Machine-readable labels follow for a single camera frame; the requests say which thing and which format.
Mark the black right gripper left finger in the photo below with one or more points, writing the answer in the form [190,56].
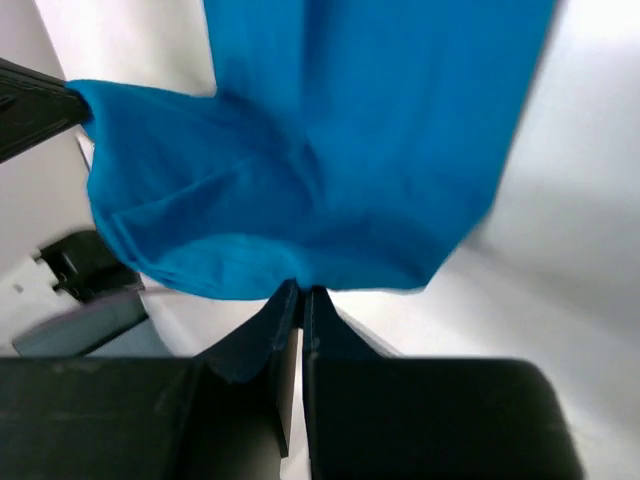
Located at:
[92,393]

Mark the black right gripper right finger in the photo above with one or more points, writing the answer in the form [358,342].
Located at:
[371,416]

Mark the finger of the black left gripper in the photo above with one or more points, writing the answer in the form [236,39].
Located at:
[34,108]

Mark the blue t shirt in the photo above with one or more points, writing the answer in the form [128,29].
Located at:
[349,145]

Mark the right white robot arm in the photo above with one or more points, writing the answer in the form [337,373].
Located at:
[78,269]

